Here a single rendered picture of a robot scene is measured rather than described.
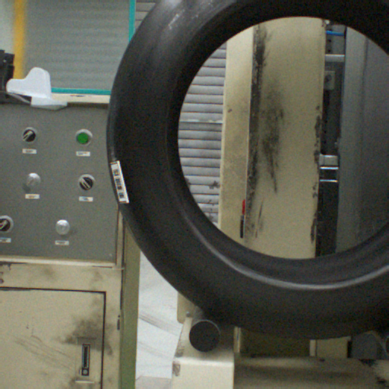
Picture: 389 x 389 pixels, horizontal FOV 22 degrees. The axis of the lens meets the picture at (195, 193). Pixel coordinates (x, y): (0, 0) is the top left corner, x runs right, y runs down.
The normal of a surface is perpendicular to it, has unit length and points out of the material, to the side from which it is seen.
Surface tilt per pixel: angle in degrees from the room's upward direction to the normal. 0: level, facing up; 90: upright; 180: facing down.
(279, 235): 90
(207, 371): 90
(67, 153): 90
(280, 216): 90
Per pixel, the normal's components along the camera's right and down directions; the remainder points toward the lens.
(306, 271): -0.05, -0.13
